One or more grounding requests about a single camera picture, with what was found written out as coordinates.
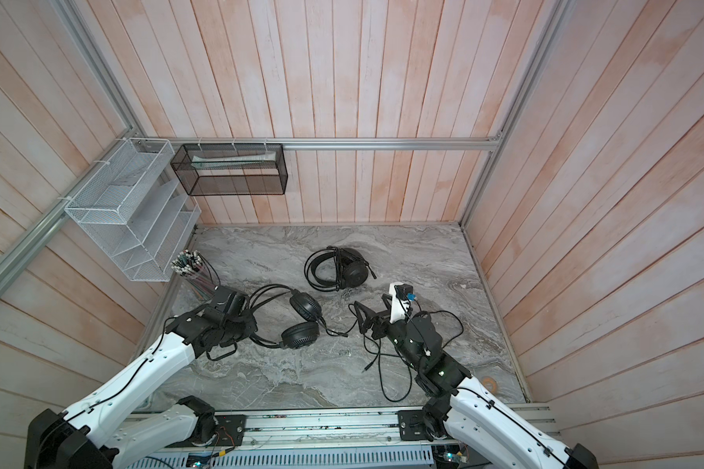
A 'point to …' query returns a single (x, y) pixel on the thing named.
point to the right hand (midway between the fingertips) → (371, 300)
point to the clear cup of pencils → (200, 276)
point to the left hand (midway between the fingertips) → (256, 330)
